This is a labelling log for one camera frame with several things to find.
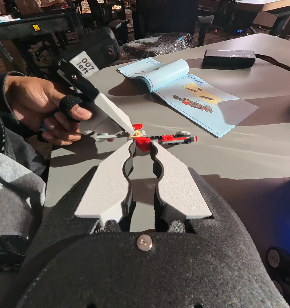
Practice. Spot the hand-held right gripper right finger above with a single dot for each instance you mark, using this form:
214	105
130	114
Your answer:
183	192

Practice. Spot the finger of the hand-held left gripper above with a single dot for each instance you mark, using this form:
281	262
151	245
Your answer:
116	115

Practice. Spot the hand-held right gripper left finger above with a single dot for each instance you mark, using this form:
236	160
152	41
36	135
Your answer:
104	192

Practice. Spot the long toy brick assembly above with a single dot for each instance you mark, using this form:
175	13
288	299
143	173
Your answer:
173	138

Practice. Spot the toy brick instruction booklet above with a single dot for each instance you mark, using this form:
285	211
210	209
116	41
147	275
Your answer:
171	72

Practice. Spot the person's left hand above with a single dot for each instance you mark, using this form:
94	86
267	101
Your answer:
34	96

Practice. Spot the plastic wrapped dark bundle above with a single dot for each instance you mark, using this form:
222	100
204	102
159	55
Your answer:
159	43

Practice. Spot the black work table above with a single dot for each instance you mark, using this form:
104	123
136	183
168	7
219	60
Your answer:
14	28

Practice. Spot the person's grey sweatshirt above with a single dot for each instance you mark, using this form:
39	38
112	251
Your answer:
10	180

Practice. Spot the black office chair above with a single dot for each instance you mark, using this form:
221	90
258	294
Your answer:
164	14

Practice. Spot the flat dark device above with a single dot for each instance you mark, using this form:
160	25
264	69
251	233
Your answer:
226	60

